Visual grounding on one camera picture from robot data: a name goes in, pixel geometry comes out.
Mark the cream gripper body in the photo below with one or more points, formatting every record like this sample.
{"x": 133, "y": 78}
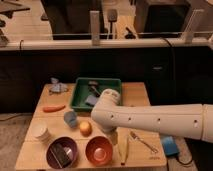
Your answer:
{"x": 113, "y": 136}

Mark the yellow-orange apple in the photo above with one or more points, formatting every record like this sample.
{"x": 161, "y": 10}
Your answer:
{"x": 85, "y": 128}

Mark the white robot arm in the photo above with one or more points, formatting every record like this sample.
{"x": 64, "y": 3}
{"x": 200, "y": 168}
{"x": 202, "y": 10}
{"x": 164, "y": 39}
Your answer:
{"x": 193, "y": 121}

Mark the blue plastic cup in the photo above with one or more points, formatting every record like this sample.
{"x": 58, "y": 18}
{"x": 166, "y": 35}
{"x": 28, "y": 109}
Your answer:
{"x": 70, "y": 118}

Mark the white paper cup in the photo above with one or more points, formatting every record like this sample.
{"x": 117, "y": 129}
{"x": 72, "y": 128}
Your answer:
{"x": 41, "y": 132}

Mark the metal fork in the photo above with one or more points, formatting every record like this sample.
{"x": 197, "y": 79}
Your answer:
{"x": 136, "y": 137}

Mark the orange bowl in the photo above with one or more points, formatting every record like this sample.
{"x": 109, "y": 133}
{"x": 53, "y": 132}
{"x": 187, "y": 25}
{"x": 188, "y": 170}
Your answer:
{"x": 99, "y": 151}

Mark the blue sponge in tray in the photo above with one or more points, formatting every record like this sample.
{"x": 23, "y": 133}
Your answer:
{"x": 91, "y": 100}

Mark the green plastic tray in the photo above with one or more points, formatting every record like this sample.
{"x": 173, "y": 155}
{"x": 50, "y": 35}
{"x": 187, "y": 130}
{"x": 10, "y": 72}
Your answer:
{"x": 81, "y": 91}

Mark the black box in purple bowl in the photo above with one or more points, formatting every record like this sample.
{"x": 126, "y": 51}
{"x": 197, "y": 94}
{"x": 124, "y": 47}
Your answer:
{"x": 61, "y": 155}

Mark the dark brush in tray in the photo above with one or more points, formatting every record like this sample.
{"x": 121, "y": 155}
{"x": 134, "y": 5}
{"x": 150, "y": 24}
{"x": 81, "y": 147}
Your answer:
{"x": 93, "y": 87}

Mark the purple bowl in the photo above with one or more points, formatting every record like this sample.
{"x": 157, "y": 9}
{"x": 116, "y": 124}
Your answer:
{"x": 65, "y": 142}

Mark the blue object on floor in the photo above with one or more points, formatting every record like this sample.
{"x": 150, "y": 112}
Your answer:
{"x": 169, "y": 146}

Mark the orange carrot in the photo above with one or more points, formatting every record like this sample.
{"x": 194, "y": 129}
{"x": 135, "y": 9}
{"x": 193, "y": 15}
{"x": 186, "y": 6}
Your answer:
{"x": 50, "y": 109}

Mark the crumpled blue-grey cloth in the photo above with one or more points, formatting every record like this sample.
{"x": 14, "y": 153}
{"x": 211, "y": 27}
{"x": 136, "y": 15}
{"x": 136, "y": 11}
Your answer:
{"x": 57, "y": 87}

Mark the white horizontal rail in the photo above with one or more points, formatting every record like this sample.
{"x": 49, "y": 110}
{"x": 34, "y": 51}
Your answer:
{"x": 103, "y": 44}

